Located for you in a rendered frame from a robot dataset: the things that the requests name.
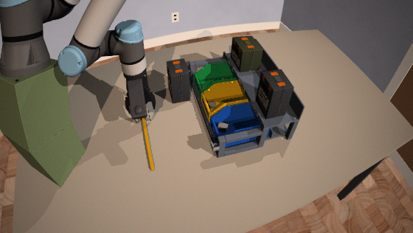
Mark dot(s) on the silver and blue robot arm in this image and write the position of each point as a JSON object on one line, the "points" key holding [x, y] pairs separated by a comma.
{"points": [[24, 50]]}

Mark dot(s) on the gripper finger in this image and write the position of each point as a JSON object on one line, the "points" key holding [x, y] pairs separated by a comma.
{"points": [[127, 105], [150, 105]]}

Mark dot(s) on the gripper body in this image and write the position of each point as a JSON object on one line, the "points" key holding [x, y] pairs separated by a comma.
{"points": [[144, 80]]}

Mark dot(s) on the green open bin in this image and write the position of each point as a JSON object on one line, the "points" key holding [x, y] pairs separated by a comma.
{"points": [[211, 74]]}

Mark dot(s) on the grey bin rack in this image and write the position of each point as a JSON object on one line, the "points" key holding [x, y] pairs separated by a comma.
{"points": [[249, 82]]}

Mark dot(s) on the yellow bin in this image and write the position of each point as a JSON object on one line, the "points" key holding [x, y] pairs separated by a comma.
{"points": [[223, 94]]}

